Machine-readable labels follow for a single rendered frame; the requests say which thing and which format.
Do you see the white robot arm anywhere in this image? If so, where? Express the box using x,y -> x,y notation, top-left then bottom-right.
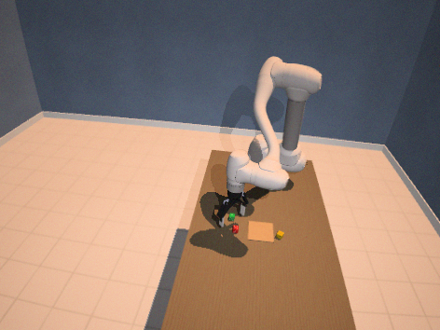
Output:
227,57 -> 322,193

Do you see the tan flat mat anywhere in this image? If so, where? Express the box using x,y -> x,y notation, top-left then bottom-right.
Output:
248,221 -> 274,242

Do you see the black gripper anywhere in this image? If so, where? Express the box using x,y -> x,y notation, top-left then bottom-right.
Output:
217,191 -> 248,227

